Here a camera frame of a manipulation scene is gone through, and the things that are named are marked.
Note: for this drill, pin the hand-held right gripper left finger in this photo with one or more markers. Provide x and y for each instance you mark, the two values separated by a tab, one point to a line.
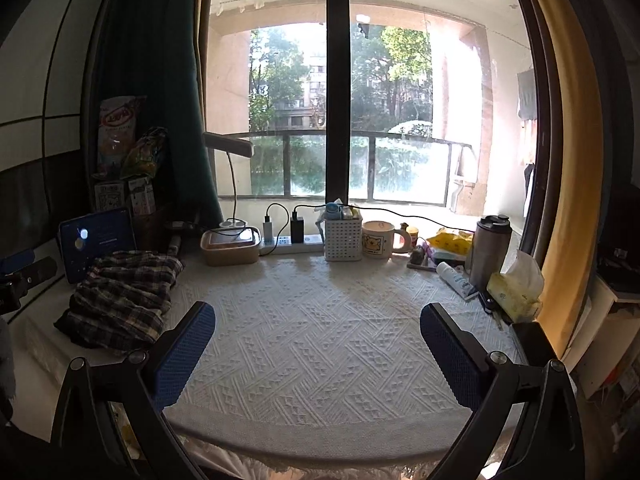
185	355

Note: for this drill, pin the yellow green snack bag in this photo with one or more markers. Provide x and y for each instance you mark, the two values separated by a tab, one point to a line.
145	152

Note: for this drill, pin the dark green packet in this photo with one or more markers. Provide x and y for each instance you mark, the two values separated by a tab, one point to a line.
450	259

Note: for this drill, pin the small yellow toy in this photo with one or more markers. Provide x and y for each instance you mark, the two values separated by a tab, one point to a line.
412	235

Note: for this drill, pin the yellow tissue pack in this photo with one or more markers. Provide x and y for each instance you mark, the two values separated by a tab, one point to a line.
515	295

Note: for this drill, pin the hanging beige garment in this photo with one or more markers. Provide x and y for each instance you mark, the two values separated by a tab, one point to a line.
529	140

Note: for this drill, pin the white gooseneck desk lamp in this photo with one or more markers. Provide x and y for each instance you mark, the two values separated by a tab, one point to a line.
227	142

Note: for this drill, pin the plaid pants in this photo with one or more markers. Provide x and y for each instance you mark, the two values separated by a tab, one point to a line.
120	300

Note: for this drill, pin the balcony railing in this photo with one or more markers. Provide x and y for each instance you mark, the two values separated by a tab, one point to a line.
372	170

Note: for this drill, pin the dark window frame post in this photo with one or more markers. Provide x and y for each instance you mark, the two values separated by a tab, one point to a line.
337	85

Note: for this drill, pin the person's left hand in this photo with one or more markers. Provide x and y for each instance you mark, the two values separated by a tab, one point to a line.
6	360

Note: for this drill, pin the white shelf unit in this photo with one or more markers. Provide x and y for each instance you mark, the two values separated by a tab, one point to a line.
607	310

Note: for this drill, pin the white tube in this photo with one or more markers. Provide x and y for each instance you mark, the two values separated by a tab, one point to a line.
455	278

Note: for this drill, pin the white perforated basket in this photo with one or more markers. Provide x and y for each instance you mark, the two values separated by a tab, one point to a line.
342	242

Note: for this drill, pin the black key fob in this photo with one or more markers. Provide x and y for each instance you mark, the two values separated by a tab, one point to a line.
487	302

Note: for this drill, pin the tablet with dark screen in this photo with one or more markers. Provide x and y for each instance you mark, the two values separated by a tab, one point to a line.
100	235

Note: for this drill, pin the hanging grey shirt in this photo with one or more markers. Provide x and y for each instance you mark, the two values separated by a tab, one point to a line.
526	92

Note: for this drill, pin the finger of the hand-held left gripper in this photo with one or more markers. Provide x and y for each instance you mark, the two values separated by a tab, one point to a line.
17	261
40	269

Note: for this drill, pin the brown cardboard box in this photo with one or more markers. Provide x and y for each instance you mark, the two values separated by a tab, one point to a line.
150	232

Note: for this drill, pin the white printed carton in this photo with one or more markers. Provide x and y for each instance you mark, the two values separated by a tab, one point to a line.
141	196
110	196

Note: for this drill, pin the hanging dark trousers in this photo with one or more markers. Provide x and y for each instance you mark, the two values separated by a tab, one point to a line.
529	190

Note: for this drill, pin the yellow snack packet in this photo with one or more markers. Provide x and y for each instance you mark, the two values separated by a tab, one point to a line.
452	242

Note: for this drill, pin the dark green curtain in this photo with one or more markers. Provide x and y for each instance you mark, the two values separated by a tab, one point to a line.
155	60

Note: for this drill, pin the blue and clear plastic bag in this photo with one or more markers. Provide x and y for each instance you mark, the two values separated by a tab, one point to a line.
332	208

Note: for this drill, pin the steel tumbler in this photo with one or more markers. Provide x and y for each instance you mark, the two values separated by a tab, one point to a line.
489	255

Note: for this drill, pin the pink and white snack bag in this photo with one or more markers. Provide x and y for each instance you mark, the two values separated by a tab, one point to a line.
117	135

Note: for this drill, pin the white knitted table cover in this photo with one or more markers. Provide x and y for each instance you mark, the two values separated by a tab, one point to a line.
320	350

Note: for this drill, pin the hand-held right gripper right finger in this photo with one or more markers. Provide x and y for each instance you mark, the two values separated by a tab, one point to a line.
450	355

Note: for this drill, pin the black charger block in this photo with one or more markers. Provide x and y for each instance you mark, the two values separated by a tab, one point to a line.
297	230

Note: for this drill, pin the yellow curtain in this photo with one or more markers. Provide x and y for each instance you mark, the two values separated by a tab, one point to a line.
570	160

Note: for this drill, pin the black device with white label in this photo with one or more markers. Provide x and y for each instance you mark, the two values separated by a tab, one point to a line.
182	226

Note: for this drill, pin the cream printed mug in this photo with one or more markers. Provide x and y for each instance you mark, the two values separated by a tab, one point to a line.
380	242

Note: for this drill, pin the white power strip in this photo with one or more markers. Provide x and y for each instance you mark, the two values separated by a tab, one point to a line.
306	245

